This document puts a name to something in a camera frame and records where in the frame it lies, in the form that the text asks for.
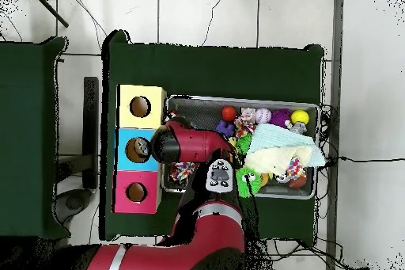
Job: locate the cream knitted cloth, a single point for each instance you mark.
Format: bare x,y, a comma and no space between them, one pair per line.
278,159

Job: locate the white baseball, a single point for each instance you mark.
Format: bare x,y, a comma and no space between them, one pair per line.
263,115

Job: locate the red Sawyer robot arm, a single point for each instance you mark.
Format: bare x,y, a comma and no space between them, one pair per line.
196,146

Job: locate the dark green side cloth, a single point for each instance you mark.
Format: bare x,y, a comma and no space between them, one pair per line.
31,92

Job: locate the green spiky ball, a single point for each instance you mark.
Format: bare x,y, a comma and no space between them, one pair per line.
248,181

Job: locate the red maraca rattle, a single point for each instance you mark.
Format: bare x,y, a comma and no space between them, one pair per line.
229,113

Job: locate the mint knitted cloth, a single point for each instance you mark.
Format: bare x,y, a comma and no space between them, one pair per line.
278,138

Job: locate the purple plastic building block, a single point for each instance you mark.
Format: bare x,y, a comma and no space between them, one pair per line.
224,128

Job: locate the dark green tablecloth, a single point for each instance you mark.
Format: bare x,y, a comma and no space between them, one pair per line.
221,73

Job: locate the grey round stand base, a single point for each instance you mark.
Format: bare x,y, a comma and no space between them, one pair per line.
76,201

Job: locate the black panel stand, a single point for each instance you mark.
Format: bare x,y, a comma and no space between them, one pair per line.
91,124

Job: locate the multicoloured patterned cloth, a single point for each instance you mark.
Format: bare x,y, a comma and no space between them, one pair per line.
296,168

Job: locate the yellow ball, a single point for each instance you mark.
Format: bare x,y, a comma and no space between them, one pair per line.
300,117

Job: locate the black rod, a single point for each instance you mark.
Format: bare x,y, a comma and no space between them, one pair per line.
50,9

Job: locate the clear shallow mesh bin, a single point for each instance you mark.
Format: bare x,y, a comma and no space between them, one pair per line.
304,193

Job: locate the floral patterned fabric knot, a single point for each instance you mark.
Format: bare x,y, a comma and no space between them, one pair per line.
247,115

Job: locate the wooden box with three holes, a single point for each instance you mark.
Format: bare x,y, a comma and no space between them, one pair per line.
139,108

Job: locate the purple monster toy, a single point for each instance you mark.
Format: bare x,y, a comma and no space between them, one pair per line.
280,118

